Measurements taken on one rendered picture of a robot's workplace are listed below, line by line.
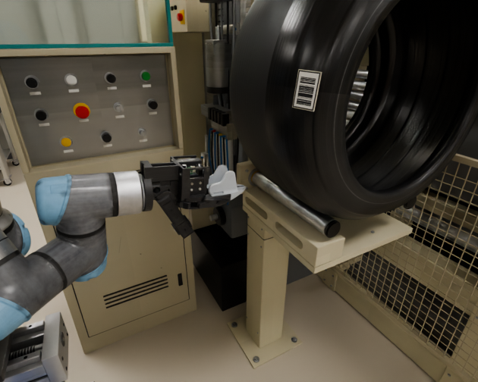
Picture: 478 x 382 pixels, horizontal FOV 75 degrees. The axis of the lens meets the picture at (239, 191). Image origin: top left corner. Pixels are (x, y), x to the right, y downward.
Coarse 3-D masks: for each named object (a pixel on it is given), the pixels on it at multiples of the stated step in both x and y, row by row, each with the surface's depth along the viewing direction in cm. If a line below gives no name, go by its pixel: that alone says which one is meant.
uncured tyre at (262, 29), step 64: (256, 0) 62; (320, 0) 48; (384, 0) 47; (448, 0) 72; (256, 64) 58; (320, 64) 49; (384, 64) 92; (448, 64) 81; (256, 128) 63; (320, 128) 52; (384, 128) 97; (448, 128) 82; (320, 192) 61; (384, 192) 70
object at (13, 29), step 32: (0, 0) 84; (32, 0) 87; (64, 0) 91; (96, 0) 94; (128, 0) 98; (160, 0) 102; (0, 32) 87; (32, 32) 90; (64, 32) 94; (96, 32) 97; (128, 32) 102; (160, 32) 106
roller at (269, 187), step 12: (252, 180) 97; (264, 180) 92; (276, 192) 87; (288, 204) 82; (300, 204) 79; (300, 216) 78; (312, 216) 75; (324, 216) 73; (324, 228) 71; (336, 228) 72
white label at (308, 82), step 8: (304, 72) 49; (312, 72) 48; (320, 72) 47; (304, 80) 49; (312, 80) 48; (296, 88) 50; (304, 88) 50; (312, 88) 49; (296, 96) 51; (304, 96) 50; (312, 96) 49; (296, 104) 51; (304, 104) 50; (312, 104) 49
